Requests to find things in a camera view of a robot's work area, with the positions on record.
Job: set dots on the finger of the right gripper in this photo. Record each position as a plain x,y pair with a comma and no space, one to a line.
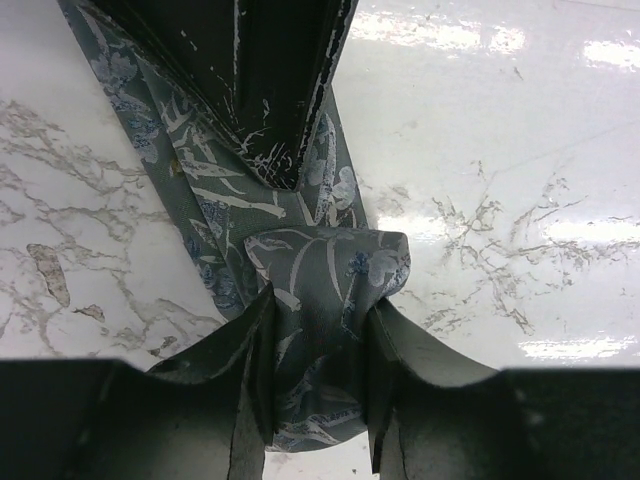
285,56
196,43

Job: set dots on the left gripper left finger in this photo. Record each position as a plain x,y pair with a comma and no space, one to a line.
205,413

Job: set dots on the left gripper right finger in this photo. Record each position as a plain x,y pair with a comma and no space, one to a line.
433,413

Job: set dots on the blue grey floral tie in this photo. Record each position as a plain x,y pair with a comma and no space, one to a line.
312,247

